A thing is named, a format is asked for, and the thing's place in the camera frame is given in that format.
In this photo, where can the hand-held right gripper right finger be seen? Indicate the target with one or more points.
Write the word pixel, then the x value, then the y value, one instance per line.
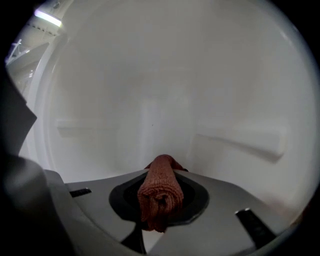
pixel 220 200

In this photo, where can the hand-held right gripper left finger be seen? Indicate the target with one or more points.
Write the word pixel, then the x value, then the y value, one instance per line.
pixel 95 200

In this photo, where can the reddish-brown knitted cloth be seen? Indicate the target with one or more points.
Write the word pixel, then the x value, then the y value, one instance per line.
pixel 160 190

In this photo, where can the ceiling strip light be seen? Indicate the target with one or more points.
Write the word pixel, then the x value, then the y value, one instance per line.
pixel 47 17

